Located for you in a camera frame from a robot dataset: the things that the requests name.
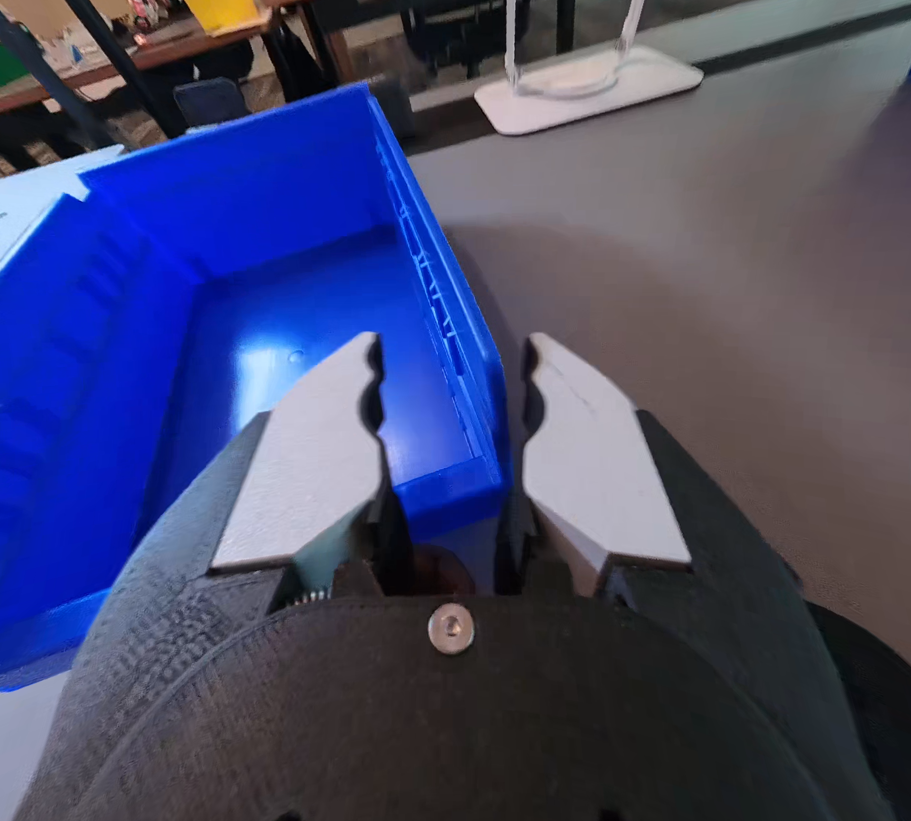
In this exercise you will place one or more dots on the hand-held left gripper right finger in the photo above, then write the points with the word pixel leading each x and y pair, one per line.
pixel 598 479

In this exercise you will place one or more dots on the dark grey case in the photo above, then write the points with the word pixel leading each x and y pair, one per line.
pixel 395 109

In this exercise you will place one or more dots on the instruction sign stand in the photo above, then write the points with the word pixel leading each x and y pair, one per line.
pixel 605 98

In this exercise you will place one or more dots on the yellow plastic bin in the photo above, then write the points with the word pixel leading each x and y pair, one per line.
pixel 220 2

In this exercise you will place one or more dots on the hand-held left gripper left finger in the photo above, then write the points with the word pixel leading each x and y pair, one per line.
pixel 306 472

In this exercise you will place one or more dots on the blue plastic bin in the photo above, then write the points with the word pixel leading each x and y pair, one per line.
pixel 213 194

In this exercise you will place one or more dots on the person's left hand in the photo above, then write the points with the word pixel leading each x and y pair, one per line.
pixel 441 572

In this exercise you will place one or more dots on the green plastic bin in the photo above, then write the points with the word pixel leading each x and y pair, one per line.
pixel 13 66

